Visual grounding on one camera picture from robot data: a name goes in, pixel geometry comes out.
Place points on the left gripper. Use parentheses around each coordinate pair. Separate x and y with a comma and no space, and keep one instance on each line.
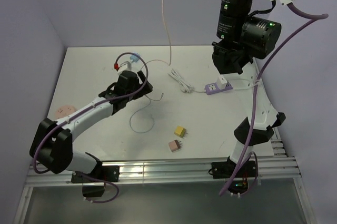
(147,89)

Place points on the purple power strip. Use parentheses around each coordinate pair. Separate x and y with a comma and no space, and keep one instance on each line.
(213,88)

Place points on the white 80W charger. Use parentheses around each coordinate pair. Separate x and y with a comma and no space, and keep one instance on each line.
(221,82)

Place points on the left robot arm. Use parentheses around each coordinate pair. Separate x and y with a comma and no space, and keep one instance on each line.
(53,142)

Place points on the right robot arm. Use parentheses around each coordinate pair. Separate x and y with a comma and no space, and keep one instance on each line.
(245,37)

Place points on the blue charger plug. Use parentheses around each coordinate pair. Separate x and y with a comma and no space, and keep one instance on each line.
(135,57)

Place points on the yellow charger plug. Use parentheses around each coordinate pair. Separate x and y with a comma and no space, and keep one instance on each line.
(180,131)

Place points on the dusty pink charger plug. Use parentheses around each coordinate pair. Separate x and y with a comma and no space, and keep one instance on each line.
(175,145)

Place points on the pink round power socket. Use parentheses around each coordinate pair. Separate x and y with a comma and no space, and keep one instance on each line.
(64,111)

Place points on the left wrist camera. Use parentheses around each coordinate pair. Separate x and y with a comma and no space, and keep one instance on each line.
(125,66)

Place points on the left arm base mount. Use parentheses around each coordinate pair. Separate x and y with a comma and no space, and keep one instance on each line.
(94,184)

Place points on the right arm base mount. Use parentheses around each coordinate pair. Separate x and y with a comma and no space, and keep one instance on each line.
(224,169)

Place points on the aluminium right rail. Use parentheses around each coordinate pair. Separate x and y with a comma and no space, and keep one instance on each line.
(277,144)

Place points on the aluminium rail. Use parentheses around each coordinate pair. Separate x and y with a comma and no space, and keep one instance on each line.
(277,144)
(169,171)

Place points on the aluminium front rail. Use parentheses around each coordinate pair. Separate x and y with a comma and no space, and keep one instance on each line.
(169,171)

